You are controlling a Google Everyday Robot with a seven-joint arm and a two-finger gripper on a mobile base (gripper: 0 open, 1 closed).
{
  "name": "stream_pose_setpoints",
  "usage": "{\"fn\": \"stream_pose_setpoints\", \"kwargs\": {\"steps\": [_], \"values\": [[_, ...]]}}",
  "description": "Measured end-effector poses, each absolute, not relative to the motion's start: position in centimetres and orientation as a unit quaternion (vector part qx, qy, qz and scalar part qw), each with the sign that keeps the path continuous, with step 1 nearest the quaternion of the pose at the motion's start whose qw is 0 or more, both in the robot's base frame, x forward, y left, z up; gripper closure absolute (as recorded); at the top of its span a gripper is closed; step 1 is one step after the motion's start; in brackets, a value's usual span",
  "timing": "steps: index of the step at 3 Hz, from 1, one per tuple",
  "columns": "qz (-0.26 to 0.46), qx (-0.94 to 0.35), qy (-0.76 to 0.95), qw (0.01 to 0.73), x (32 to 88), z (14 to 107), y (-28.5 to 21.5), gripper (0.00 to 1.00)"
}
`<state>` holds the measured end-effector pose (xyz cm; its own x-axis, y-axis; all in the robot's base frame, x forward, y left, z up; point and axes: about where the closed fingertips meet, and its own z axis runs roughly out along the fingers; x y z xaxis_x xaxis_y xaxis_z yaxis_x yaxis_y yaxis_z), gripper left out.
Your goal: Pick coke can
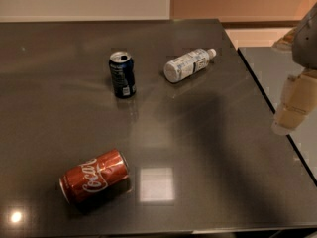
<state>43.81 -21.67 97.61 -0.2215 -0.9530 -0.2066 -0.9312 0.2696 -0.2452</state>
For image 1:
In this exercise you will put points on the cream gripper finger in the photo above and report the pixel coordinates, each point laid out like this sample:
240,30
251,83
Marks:
298,99

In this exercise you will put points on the red coke can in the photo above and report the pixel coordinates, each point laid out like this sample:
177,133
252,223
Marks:
93,176

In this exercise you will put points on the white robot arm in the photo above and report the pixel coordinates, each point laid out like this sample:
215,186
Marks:
304,46

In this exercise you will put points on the dark blue soda can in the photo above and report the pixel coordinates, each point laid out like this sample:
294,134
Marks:
121,66

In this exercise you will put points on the clear plastic water bottle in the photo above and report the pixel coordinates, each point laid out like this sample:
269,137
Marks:
186,65

